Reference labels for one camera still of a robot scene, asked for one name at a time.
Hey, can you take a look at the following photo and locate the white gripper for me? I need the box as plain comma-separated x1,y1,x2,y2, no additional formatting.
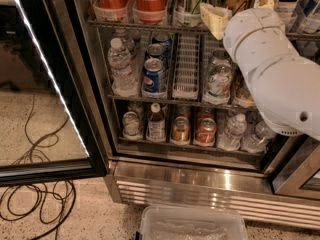
200,0,299,73

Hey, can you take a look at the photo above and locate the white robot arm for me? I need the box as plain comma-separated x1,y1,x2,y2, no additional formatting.
200,3,320,140

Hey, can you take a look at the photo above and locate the rear white silver can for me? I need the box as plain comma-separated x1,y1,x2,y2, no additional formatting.
209,48,232,66

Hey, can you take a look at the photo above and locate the rear blue Pepsi can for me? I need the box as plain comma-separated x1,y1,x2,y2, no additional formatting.
151,33,172,50

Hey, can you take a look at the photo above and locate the blue pepsi can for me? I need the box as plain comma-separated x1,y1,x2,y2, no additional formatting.
145,44,166,61
143,58,166,93
151,33,172,50

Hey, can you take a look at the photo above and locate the front white green can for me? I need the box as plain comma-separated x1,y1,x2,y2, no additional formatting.
206,64,232,99

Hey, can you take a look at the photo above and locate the front copper can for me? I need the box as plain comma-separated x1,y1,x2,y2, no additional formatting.
233,73,254,108

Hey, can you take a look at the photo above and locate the empty white shelf tray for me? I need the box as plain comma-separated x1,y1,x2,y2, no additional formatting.
172,34,200,100

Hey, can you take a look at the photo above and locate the middle blue Pepsi can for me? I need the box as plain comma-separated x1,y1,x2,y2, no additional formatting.
145,44,166,61

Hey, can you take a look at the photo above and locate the front blue Pepsi can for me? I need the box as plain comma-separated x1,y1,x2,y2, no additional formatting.
143,58,166,93

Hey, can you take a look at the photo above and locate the bottom red can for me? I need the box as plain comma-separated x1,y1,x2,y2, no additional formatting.
195,118,217,145

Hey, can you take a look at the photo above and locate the bottom gold can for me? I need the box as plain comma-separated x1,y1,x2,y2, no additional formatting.
171,116,190,142

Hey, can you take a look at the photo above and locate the bottom white can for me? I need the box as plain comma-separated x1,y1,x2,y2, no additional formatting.
122,111,140,136

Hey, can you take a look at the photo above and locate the stainless steel fridge base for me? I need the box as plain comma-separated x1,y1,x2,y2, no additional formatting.
105,161,320,230

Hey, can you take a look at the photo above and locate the glass fridge door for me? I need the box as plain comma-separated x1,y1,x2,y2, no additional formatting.
0,0,107,186

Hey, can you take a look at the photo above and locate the rear clear water bottle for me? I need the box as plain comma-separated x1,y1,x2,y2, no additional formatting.
114,29,136,58

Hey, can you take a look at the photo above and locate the clear water bottle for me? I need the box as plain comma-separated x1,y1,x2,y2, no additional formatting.
114,29,136,58
107,38,137,97

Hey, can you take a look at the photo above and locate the bottom left water bottle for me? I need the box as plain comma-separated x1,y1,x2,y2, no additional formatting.
218,113,247,151

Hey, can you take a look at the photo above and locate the bottom right water bottle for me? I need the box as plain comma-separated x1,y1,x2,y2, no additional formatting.
241,121,276,153

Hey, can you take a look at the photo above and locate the front clear water bottle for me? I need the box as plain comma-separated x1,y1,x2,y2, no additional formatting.
107,38,137,97

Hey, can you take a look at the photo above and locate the brown tea bottle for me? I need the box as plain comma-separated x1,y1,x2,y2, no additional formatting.
147,103,165,142

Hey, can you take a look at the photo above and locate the clear plastic bin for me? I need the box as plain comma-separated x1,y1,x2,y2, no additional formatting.
136,206,248,240

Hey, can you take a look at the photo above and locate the right fridge door frame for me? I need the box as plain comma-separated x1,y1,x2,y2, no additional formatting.
260,135,320,200

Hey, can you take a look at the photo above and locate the black floor cable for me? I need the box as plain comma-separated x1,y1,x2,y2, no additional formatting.
0,93,78,240

